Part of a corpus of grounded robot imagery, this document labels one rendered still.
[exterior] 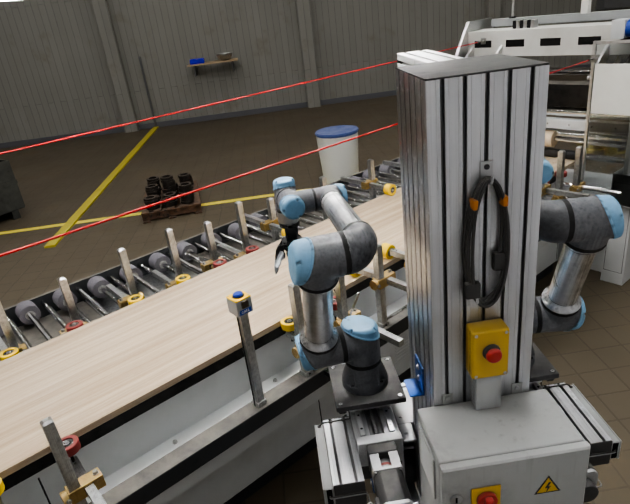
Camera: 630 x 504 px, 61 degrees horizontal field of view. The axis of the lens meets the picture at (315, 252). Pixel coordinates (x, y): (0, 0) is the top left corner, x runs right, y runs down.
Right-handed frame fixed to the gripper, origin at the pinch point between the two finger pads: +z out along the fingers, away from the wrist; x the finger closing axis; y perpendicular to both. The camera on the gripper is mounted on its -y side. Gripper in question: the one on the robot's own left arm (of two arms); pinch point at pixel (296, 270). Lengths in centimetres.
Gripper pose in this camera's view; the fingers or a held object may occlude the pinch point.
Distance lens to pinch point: 195.7
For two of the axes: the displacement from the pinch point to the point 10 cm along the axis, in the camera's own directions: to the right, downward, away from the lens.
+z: 1.2, 9.0, 4.2
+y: 1.0, 4.1, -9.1
